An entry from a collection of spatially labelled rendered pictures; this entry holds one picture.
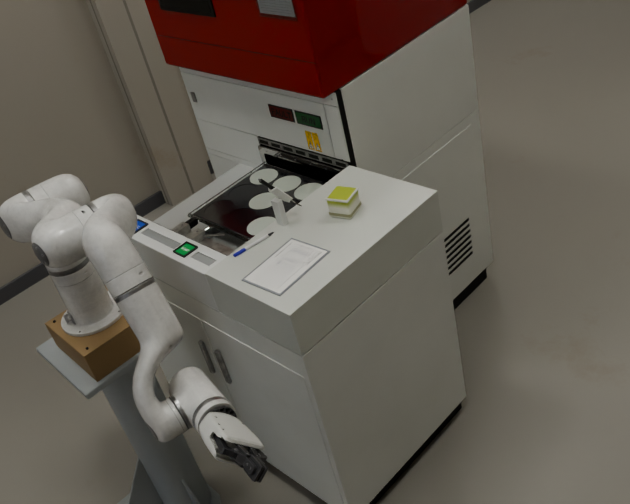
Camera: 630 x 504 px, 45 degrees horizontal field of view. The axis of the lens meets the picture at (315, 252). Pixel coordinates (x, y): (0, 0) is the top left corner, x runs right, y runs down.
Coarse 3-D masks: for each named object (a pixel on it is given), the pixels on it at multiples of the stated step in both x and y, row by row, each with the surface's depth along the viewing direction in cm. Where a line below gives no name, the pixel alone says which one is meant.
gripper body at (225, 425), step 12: (216, 408) 149; (228, 408) 150; (204, 420) 147; (216, 420) 145; (228, 420) 147; (204, 432) 145; (216, 432) 142; (228, 432) 142; (240, 432) 145; (252, 432) 150; (216, 444) 142; (228, 444) 142; (240, 444) 142; (252, 444) 144; (216, 456) 141; (228, 456) 142
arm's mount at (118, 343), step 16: (64, 336) 215; (96, 336) 212; (112, 336) 210; (128, 336) 213; (64, 352) 224; (80, 352) 207; (96, 352) 208; (112, 352) 211; (128, 352) 215; (96, 368) 209; (112, 368) 213
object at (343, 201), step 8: (336, 192) 222; (344, 192) 222; (352, 192) 221; (328, 200) 221; (336, 200) 219; (344, 200) 218; (352, 200) 221; (336, 208) 222; (344, 208) 220; (352, 208) 221; (336, 216) 224; (344, 216) 222; (352, 216) 222
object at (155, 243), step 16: (144, 240) 238; (160, 240) 237; (176, 240) 234; (192, 240) 232; (144, 256) 242; (160, 256) 232; (176, 256) 227; (192, 256) 226; (208, 256) 223; (224, 256) 222; (160, 272) 240; (176, 272) 230; (192, 272) 222; (176, 288) 238; (192, 288) 229; (208, 288) 220; (208, 304) 227
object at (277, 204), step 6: (276, 192) 221; (282, 192) 221; (276, 198) 224; (282, 198) 224; (288, 198) 224; (276, 204) 222; (282, 204) 223; (276, 210) 224; (282, 210) 224; (276, 216) 226; (282, 216) 225; (282, 222) 226
